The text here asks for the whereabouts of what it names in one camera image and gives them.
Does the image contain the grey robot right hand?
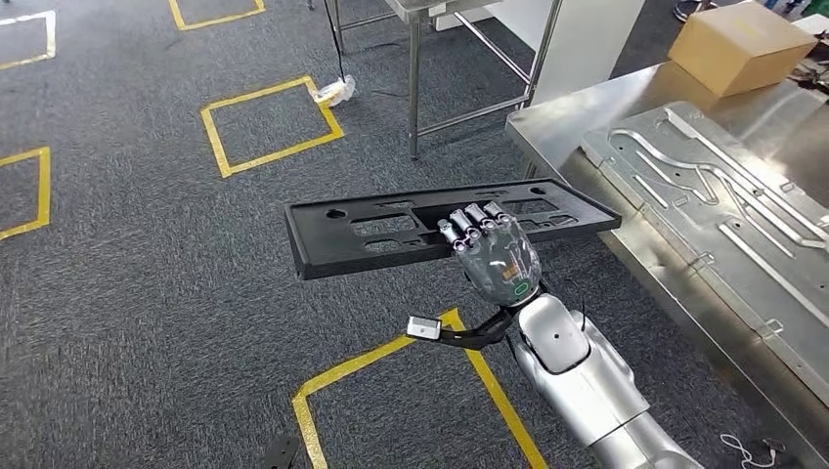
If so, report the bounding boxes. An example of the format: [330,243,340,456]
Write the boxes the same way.
[437,200,544,309]

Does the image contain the black plastic plate bracket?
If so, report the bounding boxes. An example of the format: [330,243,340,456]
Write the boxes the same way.
[284,178,623,281]

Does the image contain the stainless steel workbench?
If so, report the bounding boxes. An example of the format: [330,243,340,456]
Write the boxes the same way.
[504,61,829,469]

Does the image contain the grooved aluminium fixture plate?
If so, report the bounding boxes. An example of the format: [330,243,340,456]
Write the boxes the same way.
[579,100,829,410]

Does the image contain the white cabinet panel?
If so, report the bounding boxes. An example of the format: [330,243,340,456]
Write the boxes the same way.
[435,0,649,108]

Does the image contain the crumpled clear plastic bag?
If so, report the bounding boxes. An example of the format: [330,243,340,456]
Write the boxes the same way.
[309,74,358,108]

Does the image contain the yellow floor tape marking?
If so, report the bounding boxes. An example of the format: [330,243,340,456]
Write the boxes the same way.
[168,0,267,31]
[200,75,345,179]
[0,147,52,242]

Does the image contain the brown cardboard box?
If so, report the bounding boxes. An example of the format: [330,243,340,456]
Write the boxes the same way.
[667,0,818,99]

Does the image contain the dark tools pile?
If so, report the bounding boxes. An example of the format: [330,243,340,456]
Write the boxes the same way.
[786,38,829,92]

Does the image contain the white desk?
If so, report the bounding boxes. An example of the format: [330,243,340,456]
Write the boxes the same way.
[790,13,829,37]

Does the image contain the pale floor tape marking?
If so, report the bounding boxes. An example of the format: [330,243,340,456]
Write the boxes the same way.
[0,9,58,71]

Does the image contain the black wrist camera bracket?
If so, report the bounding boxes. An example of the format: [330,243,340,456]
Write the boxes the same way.
[406,304,526,352]

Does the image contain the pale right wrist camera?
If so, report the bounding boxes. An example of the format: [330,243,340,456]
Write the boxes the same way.
[406,316,443,341]

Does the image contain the steel frame table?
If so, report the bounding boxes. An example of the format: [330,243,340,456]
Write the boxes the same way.
[324,0,565,161]

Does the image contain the black hanging cable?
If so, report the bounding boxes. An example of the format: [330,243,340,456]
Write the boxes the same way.
[322,0,346,82]

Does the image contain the thin white floor wire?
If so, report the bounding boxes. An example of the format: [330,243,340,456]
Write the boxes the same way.
[720,433,788,469]

